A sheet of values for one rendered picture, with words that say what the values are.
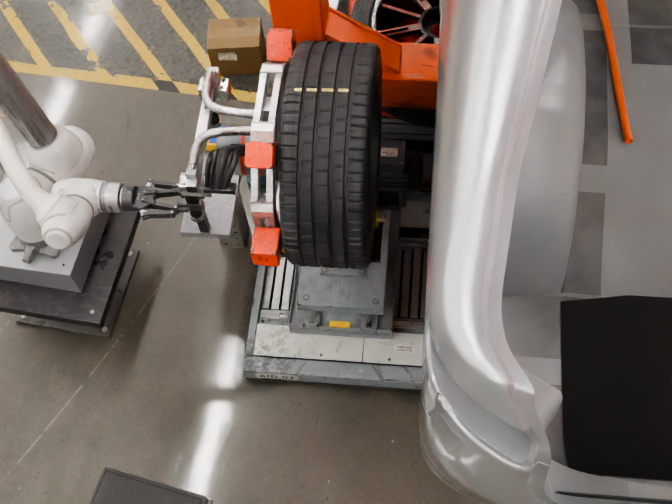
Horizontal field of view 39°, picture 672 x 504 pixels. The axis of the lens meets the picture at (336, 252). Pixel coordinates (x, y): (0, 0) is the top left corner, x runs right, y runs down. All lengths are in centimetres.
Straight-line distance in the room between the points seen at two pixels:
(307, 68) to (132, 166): 150
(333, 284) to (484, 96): 159
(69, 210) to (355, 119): 84
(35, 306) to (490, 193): 202
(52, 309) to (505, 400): 203
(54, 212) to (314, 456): 124
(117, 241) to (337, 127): 120
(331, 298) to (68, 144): 101
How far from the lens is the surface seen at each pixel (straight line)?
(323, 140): 250
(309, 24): 304
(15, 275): 343
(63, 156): 322
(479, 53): 191
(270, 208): 261
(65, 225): 272
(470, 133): 183
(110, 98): 421
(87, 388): 357
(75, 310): 336
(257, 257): 266
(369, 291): 330
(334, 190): 251
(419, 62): 326
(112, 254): 342
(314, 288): 331
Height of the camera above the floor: 319
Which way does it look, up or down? 61 degrees down
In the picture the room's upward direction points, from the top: 7 degrees counter-clockwise
